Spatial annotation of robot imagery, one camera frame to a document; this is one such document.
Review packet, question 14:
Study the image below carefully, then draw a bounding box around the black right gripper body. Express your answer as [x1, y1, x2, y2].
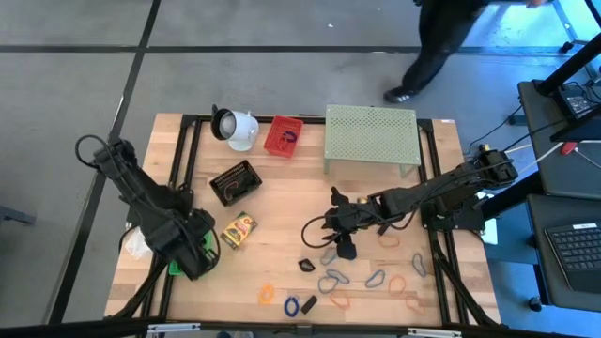
[321, 196, 379, 236]

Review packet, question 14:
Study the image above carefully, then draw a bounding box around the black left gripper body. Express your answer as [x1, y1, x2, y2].
[171, 209, 222, 283]

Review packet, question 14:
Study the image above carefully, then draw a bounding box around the yellow green crayon box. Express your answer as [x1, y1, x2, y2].
[219, 210, 259, 251]

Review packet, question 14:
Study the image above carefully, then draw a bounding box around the orange coil wristband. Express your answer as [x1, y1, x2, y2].
[257, 283, 276, 306]

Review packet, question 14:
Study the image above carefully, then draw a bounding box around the red plastic basket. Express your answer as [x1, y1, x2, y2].
[263, 115, 305, 159]

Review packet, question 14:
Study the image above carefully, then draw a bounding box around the black plastic basket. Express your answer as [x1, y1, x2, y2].
[208, 159, 264, 207]

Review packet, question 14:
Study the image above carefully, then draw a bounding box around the white tilted desk lamp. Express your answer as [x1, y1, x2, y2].
[209, 103, 261, 152]

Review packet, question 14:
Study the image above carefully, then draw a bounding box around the black side desk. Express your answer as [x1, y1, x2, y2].
[517, 78, 601, 314]

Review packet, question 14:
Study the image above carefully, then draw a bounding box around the green plastic basket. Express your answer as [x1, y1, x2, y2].
[167, 229, 221, 278]

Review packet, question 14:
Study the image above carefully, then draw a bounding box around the white crumpled bag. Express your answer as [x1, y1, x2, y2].
[122, 226, 154, 260]

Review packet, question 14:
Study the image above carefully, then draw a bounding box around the green perforated metal shelf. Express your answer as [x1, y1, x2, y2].
[322, 103, 423, 178]

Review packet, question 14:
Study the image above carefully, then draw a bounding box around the white paper sheet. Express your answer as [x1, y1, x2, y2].
[482, 218, 499, 246]

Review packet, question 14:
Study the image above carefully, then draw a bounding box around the grey furniture leg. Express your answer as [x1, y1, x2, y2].
[0, 205, 38, 226]

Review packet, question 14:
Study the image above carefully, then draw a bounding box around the person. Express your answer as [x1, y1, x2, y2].
[382, 0, 550, 105]

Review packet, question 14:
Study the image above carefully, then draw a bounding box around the black computer keyboard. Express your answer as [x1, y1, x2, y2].
[544, 223, 601, 295]

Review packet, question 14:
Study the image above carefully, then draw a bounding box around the black power adapter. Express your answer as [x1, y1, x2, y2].
[558, 84, 593, 118]

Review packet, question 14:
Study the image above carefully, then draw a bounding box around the black slanted pole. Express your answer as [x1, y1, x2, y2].
[537, 32, 601, 95]

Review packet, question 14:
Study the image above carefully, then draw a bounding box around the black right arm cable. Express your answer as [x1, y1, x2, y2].
[300, 214, 339, 250]

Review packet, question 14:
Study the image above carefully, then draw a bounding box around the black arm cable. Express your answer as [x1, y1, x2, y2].
[74, 134, 223, 273]
[300, 214, 339, 250]

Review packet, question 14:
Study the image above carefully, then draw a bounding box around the silver metal bracket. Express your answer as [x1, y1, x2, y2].
[407, 327, 462, 338]
[147, 322, 202, 334]

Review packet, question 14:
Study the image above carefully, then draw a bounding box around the yellow extension cord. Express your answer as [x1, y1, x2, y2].
[477, 143, 534, 156]

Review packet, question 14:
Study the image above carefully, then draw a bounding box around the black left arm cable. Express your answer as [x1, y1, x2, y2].
[74, 134, 223, 273]

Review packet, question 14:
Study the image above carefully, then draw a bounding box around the black floor cable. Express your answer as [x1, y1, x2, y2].
[462, 105, 525, 157]

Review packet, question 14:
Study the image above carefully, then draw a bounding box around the white cable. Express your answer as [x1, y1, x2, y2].
[534, 142, 601, 170]

